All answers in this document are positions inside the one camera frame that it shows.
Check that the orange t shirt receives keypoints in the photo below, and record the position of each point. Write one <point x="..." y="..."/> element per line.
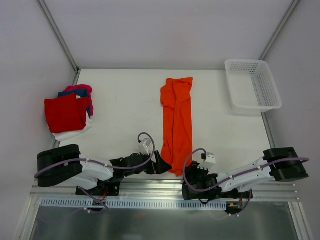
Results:
<point x="175" y="98"/>

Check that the white slotted cable duct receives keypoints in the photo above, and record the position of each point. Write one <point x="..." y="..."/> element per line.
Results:
<point x="113" y="203"/>

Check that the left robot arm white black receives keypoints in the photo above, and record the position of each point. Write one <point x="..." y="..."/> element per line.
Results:
<point x="65" y="165"/>

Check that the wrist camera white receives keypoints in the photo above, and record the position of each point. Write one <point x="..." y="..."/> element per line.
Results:
<point x="208" y="161"/>
<point x="145" y="146"/>

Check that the white folded t shirt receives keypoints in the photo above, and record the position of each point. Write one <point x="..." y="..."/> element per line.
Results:
<point x="71" y="134"/>

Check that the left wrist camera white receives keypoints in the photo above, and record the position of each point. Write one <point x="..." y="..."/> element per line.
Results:
<point x="145" y="146"/>

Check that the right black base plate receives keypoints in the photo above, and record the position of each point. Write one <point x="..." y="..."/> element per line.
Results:
<point x="217" y="194"/>

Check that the aluminium mounting rail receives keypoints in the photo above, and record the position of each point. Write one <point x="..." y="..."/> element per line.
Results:
<point x="172" y="190"/>

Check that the red folded t shirt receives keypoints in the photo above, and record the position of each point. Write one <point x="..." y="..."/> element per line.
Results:
<point x="67" y="113"/>

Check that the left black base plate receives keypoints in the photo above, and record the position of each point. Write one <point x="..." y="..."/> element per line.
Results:
<point x="105" y="189"/>

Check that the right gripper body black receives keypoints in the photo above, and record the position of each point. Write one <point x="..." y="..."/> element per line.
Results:
<point x="191" y="172"/>

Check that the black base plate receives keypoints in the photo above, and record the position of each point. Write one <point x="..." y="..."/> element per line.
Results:
<point x="217" y="194"/>
<point x="105" y="189"/>

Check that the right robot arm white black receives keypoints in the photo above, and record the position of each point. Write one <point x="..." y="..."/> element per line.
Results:
<point x="276" y="164"/>

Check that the pink folded t shirt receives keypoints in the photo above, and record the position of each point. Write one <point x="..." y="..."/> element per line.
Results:
<point x="90" y="109"/>

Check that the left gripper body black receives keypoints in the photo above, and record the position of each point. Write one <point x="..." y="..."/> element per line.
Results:
<point x="155" y="163"/>

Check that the blue folded t shirt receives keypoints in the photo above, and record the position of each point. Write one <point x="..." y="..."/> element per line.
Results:
<point x="75" y="93"/>

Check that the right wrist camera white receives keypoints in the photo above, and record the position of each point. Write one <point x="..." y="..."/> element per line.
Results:
<point x="208" y="161"/>

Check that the white plastic basket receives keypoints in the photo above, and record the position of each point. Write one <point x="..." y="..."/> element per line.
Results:
<point x="251" y="86"/>

